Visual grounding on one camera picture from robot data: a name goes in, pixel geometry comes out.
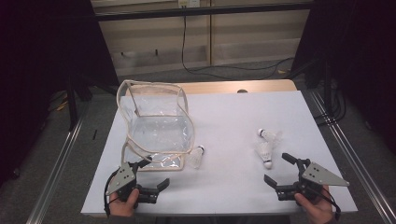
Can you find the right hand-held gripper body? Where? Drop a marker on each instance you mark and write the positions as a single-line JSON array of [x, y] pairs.
[[323, 177]]

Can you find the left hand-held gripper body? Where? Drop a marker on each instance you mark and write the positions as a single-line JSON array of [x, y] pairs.
[[123, 179]]

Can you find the white shuttlecock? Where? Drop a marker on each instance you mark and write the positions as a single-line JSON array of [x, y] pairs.
[[266, 154], [267, 134], [196, 157]]

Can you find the clear plastic bag beige trim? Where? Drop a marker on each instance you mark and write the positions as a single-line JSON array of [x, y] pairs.
[[162, 133]]

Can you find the person's left hand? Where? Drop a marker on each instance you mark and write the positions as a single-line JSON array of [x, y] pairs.
[[123, 207]]

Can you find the person's right hand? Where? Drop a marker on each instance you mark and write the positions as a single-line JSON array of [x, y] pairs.
[[319, 211]]

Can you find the white table cover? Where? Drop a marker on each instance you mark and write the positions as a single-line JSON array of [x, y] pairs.
[[230, 124]]

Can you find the black metal stand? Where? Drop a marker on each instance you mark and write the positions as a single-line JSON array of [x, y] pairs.
[[327, 87], [72, 105]]

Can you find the dark table grommet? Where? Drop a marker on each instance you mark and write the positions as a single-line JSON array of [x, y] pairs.
[[242, 91]]

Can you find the yellow floor item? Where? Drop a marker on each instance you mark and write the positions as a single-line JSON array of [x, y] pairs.
[[62, 105]]

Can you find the dark curtain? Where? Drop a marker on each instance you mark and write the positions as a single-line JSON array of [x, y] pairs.
[[367, 62], [40, 62]]

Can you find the black horizontal bar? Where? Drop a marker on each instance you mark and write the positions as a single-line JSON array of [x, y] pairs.
[[202, 11]]

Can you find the metal floor rail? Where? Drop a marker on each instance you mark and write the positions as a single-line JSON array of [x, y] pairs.
[[59, 165], [351, 152]]

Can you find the white wall socket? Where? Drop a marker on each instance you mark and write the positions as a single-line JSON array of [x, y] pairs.
[[188, 3]]

